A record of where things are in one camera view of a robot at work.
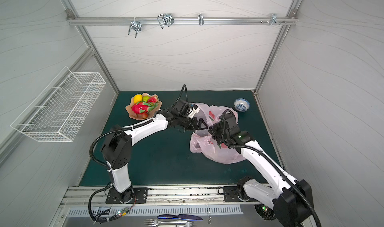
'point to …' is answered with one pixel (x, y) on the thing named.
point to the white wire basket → (60, 111)
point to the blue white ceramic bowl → (241, 105)
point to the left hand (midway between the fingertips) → (205, 126)
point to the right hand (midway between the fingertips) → (208, 125)
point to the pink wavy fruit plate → (146, 97)
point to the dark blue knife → (180, 216)
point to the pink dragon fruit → (141, 107)
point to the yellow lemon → (137, 98)
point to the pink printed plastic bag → (202, 141)
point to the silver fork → (153, 222)
